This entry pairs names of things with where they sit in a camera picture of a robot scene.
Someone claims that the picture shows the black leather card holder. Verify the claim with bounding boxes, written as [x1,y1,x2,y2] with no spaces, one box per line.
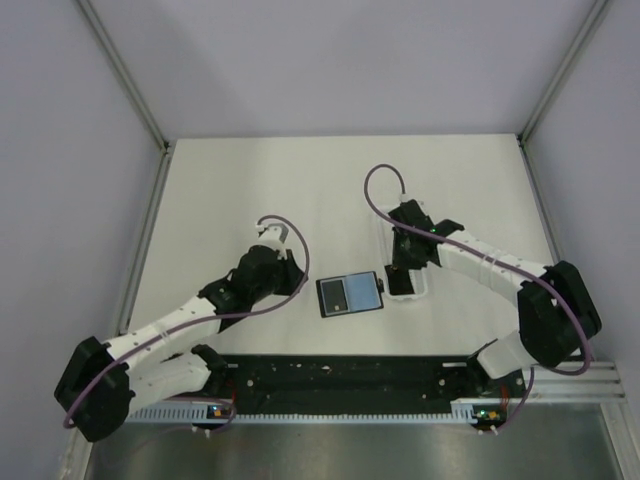
[316,271,384,318]

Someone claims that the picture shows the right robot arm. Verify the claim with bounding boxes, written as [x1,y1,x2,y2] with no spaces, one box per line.
[388,200,602,396]

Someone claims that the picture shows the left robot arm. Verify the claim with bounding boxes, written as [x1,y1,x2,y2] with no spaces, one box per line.
[54,246,309,442]

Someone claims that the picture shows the white plastic basket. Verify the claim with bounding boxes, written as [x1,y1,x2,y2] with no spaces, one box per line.
[371,212,429,301]

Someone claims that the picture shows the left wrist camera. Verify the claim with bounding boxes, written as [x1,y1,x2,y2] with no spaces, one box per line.
[256,223,289,250]

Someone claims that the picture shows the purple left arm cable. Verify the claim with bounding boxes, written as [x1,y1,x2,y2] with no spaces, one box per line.
[62,214,311,434]

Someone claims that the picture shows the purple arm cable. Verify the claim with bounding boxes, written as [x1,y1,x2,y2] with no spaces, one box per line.
[62,214,311,434]
[363,163,594,434]

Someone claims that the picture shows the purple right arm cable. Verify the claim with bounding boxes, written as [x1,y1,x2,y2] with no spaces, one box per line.
[363,163,594,434]

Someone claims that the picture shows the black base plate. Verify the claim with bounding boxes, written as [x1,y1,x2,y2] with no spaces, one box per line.
[190,354,525,415]

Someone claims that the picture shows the grey slotted cable duct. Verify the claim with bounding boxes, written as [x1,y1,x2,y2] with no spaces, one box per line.
[127,398,506,425]

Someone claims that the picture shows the aluminium frame rail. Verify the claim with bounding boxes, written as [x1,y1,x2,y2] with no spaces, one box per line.
[529,362,626,403]

